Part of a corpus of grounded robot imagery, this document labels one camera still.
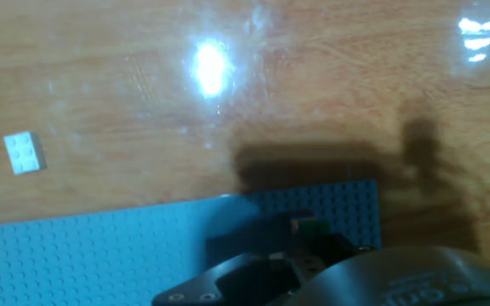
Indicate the white Lego brick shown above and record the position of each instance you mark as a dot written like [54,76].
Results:
[24,152]

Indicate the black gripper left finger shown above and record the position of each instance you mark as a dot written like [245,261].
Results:
[245,280]

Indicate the dark green Lego brick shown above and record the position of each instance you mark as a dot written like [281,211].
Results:
[314,229]

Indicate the grey Lego baseplate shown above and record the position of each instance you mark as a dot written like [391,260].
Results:
[100,255]

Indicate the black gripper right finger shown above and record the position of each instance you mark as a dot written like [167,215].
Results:
[347,248]

